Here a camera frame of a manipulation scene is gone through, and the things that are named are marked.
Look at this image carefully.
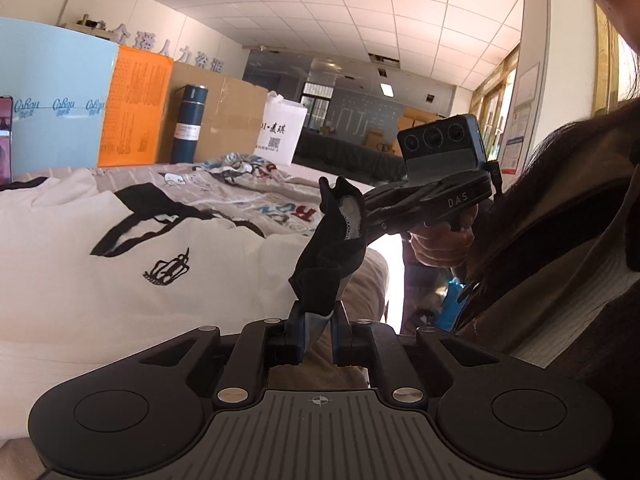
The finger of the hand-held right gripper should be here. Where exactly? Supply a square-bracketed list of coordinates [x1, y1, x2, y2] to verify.
[364, 179, 442, 208]
[366, 204, 428, 237]

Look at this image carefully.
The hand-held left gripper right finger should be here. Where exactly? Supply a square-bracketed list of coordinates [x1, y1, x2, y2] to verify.
[330, 302, 502, 407]

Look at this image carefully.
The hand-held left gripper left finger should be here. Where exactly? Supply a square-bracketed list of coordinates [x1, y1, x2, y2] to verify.
[136, 302, 306, 410]

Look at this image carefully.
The person's right hand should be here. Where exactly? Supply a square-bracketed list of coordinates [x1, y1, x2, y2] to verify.
[409, 220, 474, 269]

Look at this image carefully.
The small cardboard box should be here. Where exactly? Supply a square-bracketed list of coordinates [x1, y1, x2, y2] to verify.
[364, 130, 402, 157]

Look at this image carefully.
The dark long counter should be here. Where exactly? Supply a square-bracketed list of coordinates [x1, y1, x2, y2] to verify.
[294, 130, 407, 182]

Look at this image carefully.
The person's long dark hair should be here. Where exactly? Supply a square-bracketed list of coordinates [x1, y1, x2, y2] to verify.
[467, 105, 640, 311]

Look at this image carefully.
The blue plastic bag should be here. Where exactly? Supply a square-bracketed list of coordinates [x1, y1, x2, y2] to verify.
[439, 279, 472, 332]

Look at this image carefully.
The white t-shirt with black print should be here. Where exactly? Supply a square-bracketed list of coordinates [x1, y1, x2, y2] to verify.
[0, 167, 312, 363]

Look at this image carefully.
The beige striped printed bedsheet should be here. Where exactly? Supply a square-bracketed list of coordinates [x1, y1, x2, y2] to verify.
[80, 152, 392, 342]

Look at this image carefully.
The person's dark jacket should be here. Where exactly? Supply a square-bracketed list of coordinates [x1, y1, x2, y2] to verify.
[452, 160, 640, 480]

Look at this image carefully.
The white paper bag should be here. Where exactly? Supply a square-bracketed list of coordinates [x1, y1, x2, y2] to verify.
[252, 91, 309, 167]

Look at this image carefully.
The person's white ribbed sweater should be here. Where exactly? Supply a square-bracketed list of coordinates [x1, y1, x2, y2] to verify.
[505, 237, 640, 368]

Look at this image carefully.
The large cardboard box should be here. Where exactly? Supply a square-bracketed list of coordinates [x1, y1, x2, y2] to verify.
[157, 62, 272, 165]

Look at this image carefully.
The dark blue thermos bottle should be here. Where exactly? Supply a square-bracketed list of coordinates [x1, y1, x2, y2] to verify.
[171, 84, 206, 164]

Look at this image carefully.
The person's head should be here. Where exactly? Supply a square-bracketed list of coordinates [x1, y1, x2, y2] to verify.
[571, 0, 640, 57]

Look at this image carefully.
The orange printed poster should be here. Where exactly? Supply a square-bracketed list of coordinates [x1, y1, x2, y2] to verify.
[97, 45, 174, 169]

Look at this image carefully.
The light blue foam board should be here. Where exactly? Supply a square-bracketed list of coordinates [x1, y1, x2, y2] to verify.
[0, 17, 121, 182]

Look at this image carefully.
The smartphone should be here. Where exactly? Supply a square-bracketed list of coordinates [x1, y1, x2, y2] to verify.
[0, 95, 14, 187]

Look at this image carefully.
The wall notice poster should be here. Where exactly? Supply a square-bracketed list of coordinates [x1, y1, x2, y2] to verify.
[514, 62, 542, 112]

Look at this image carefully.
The grey wall lettering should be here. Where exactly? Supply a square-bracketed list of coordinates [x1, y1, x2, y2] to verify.
[111, 22, 227, 77]

